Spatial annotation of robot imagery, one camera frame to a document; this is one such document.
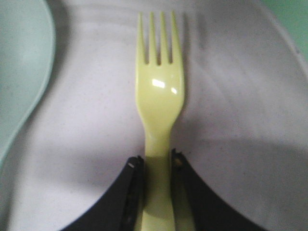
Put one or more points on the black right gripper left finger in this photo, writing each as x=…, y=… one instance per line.
x=118, y=208

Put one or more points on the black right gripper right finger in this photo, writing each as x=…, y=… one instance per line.
x=209, y=211

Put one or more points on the white round plate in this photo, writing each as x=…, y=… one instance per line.
x=244, y=126

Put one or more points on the yellow plastic fork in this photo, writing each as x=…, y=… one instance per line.
x=160, y=94

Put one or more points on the pale green plastic spoon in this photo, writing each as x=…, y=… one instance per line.
x=27, y=49

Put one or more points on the light green rectangular tray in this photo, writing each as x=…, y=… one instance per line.
x=293, y=15

